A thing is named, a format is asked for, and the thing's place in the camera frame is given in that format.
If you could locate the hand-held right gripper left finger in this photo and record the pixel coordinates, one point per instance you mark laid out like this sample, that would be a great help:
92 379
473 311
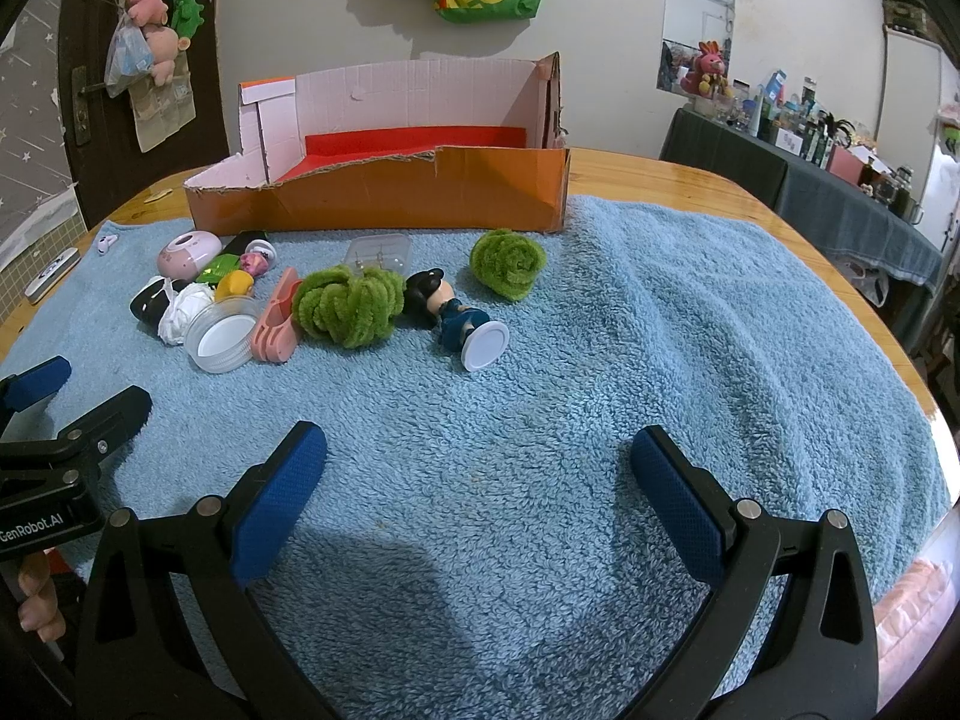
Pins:
277 499

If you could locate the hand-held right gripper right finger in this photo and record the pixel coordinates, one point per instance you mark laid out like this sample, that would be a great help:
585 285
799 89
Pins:
675 499

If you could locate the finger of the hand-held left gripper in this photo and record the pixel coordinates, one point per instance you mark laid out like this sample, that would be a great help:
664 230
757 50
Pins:
112 412
37 382

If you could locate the black and white toy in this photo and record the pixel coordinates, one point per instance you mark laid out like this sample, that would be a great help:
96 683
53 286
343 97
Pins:
146 304

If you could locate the pink clothespin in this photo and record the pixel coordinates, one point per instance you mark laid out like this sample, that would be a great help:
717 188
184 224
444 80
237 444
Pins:
274 330

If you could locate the round pink white gadget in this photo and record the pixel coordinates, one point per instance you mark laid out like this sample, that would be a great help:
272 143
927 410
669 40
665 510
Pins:
187 253

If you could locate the yellow toy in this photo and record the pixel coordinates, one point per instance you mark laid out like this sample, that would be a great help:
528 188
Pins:
234 285

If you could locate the large green chenille bundle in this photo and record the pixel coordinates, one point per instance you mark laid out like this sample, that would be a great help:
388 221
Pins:
345 307

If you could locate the pink toy figure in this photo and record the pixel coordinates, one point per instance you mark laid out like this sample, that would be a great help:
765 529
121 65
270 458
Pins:
256 262

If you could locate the black and green brush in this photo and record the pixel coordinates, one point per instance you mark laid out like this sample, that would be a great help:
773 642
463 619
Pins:
244 242

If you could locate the black-haired doll figure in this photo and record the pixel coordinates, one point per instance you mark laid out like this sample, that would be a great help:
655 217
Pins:
457 315

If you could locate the small green chenille flower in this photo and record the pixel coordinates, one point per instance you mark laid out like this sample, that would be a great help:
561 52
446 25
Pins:
506 262

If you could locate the orange cardboard box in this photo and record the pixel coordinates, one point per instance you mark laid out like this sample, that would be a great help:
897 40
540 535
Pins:
375 195

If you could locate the person's left hand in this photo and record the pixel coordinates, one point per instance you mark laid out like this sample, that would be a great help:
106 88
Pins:
41 600

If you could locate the white remote control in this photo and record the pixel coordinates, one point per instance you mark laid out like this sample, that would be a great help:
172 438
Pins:
52 274

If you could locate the small white charm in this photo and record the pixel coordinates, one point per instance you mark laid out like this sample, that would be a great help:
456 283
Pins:
106 244

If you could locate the blue fleece towel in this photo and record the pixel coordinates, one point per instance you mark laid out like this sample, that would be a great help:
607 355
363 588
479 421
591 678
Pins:
525 405

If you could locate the small beige tag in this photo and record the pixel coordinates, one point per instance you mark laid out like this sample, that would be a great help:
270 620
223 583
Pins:
159 197

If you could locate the pink fleece garment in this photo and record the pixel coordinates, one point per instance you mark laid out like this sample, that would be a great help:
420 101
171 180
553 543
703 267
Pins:
911 615

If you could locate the clear plastic box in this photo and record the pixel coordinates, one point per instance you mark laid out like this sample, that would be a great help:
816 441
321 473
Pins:
379 247

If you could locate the side table with dark cloth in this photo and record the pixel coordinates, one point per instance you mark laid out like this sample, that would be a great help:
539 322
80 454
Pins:
840 210

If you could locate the clear plastic bag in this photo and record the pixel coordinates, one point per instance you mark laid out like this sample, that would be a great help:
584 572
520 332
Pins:
124 60

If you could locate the beige pink plush toy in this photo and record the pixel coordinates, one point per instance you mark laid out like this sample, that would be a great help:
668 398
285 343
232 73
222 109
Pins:
163 52

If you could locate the dark brown door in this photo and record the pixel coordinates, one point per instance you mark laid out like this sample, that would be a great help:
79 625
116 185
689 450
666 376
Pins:
90 30

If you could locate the cluster of bottles and jars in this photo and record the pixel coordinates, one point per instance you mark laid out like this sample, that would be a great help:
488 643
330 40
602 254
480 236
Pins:
817 131

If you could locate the green plush toy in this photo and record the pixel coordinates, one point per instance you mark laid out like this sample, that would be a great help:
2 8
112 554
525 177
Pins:
187 13

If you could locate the pink rabbit plush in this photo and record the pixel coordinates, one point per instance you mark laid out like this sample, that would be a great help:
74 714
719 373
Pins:
709 69

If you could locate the white cabinet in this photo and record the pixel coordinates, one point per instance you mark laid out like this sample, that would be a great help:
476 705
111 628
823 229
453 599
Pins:
911 120

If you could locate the camouflage bag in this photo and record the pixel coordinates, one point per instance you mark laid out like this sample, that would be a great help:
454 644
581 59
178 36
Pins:
911 15

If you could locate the wall mirror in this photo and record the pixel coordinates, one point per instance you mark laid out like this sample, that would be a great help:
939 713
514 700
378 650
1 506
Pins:
697 15

